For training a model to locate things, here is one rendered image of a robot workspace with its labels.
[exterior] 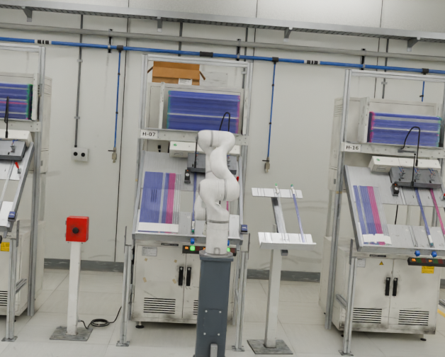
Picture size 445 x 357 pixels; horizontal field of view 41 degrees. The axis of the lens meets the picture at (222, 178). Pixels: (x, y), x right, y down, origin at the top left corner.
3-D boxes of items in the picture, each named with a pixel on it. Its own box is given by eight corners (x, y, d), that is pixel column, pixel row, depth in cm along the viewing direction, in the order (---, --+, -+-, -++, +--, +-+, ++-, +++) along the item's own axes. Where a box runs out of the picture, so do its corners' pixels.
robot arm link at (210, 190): (230, 223, 324) (233, 180, 323) (197, 222, 321) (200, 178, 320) (227, 220, 336) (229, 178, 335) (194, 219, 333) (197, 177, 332)
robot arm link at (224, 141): (210, 204, 328) (239, 205, 331) (213, 191, 319) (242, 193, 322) (206, 139, 360) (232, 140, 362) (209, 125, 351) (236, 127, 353)
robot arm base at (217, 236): (234, 258, 322) (236, 225, 321) (199, 256, 321) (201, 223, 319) (231, 251, 341) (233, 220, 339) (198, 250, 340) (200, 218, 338)
